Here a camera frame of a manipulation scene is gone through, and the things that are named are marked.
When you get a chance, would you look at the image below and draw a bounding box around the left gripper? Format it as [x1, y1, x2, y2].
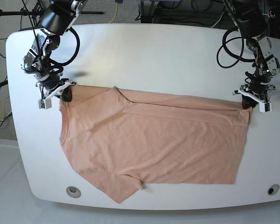
[232, 78, 276, 110]

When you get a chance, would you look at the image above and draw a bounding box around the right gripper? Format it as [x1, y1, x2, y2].
[36, 77, 77, 102]

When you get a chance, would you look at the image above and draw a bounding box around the peach T-shirt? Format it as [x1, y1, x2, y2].
[59, 86, 252, 203]

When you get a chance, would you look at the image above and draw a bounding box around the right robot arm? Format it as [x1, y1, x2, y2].
[21, 0, 87, 109]

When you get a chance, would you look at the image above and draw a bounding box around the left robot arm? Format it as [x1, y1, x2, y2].
[221, 0, 280, 112]

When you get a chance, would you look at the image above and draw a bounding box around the black tripod stand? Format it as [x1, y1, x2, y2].
[0, 9, 44, 17]

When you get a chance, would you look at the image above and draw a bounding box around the right table grommet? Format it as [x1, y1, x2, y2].
[267, 184, 280, 196]

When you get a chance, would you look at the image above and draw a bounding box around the table grommet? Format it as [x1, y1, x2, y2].
[66, 186, 81, 198]
[267, 184, 280, 196]

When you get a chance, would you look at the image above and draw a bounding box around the left table grommet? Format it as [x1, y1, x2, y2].
[66, 186, 81, 198]

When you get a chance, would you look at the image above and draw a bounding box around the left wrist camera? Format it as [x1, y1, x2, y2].
[259, 102, 272, 112]

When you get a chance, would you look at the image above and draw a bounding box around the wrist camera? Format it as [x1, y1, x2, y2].
[38, 99, 52, 109]
[259, 102, 272, 112]

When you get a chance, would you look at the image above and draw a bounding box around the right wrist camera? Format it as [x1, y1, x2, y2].
[38, 99, 52, 109]

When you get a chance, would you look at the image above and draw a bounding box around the yellow cable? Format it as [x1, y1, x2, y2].
[108, 0, 120, 24]

